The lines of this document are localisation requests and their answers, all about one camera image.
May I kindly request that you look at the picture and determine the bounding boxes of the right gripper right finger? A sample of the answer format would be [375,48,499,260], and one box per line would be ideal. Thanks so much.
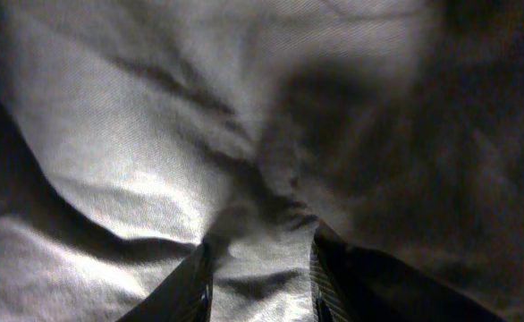
[310,222,503,322]

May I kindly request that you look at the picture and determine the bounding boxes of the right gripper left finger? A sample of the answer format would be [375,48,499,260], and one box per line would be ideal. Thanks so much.
[117,243,214,322]

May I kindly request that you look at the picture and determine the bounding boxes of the grey shorts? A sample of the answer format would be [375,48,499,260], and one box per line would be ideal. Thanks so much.
[0,1,524,321]

